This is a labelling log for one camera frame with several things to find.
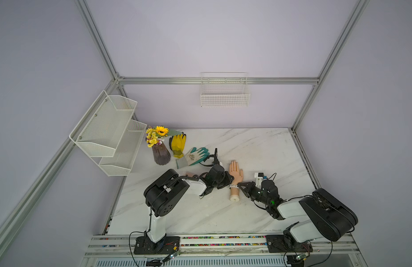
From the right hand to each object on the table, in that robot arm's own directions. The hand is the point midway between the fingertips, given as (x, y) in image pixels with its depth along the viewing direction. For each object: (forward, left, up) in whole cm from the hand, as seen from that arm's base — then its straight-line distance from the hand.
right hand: (237, 186), depth 89 cm
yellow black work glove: (+33, +37, -1) cm, 50 cm away
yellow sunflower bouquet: (+17, +42, +23) cm, 51 cm away
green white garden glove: (+22, +25, -2) cm, 33 cm away
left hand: (+5, +1, -1) cm, 5 cm away
